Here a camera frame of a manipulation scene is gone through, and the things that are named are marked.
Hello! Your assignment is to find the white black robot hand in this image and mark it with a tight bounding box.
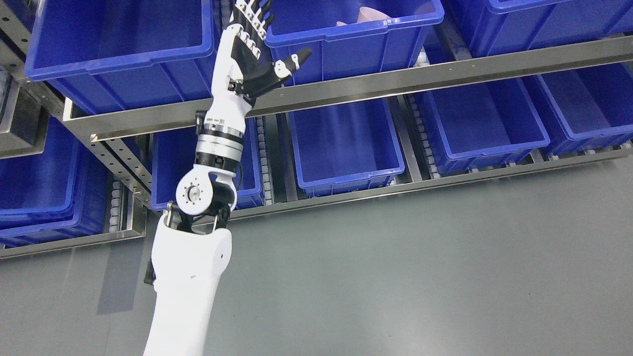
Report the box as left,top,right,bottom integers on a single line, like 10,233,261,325
203,0,313,134

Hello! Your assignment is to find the pink bowl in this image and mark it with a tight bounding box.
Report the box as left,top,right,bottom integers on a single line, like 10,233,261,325
335,6,392,27

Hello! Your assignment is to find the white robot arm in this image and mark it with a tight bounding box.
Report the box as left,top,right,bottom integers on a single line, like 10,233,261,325
143,113,246,356

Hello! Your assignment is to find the blue bin upper middle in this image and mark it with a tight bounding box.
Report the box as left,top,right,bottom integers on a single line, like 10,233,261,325
265,0,445,86

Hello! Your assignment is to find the blue bin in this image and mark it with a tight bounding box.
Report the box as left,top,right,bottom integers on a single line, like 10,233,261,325
150,119,266,211
265,0,445,86
414,78,551,176
288,98,406,198
25,0,219,115
0,118,109,248
446,0,633,58

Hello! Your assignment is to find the blue bin lower middle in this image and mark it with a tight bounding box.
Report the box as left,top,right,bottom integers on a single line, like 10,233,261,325
288,98,406,198

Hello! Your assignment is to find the blue bin lower left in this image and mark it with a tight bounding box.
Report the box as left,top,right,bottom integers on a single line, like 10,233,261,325
150,119,266,211

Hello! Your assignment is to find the blue bin upper left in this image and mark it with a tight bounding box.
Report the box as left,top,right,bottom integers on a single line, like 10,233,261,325
25,0,219,115

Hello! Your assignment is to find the blue bin far left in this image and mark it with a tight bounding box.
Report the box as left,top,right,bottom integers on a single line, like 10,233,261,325
0,118,109,248

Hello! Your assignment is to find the blue bin lower right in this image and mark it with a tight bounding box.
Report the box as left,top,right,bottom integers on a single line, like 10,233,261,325
414,78,551,176

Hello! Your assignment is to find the blue bin upper right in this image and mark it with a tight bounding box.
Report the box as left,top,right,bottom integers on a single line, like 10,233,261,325
446,0,633,58

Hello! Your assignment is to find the steel shelf frame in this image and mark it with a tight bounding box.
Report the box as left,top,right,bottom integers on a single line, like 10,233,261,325
1,15,632,259

